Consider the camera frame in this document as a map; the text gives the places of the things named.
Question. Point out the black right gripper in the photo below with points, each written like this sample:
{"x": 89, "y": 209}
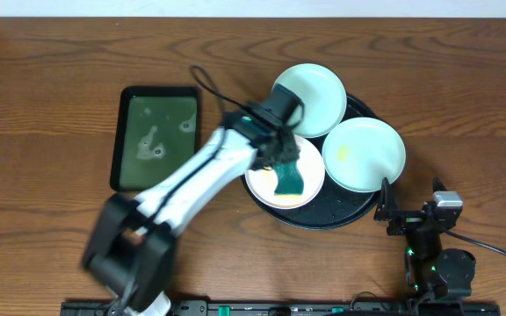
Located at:
{"x": 409, "y": 220}

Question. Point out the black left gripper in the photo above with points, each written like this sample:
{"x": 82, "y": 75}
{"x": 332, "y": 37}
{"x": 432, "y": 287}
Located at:
{"x": 282, "y": 152}

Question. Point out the white round plate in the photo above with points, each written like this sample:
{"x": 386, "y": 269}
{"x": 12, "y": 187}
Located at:
{"x": 263, "y": 182}

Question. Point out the green and yellow sponge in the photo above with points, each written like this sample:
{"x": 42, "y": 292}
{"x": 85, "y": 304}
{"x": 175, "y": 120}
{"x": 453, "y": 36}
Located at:
{"x": 290, "y": 181}

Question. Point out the mint green plate with stain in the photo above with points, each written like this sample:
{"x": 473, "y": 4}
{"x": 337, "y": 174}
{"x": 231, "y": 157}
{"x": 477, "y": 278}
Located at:
{"x": 323, "y": 95}

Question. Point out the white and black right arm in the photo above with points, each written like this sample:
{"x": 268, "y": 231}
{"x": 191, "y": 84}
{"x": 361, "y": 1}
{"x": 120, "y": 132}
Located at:
{"x": 439, "y": 275}

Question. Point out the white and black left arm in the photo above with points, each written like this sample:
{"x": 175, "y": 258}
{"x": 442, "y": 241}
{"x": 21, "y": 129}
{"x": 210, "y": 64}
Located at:
{"x": 131, "y": 250}

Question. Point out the round black serving tray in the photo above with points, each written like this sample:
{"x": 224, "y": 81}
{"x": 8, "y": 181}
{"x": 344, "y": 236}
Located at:
{"x": 332, "y": 207}

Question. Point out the black rectangular water tray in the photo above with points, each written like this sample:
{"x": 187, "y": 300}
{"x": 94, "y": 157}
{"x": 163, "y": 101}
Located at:
{"x": 157, "y": 132}

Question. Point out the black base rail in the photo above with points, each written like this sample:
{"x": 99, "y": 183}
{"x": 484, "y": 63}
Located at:
{"x": 203, "y": 308}

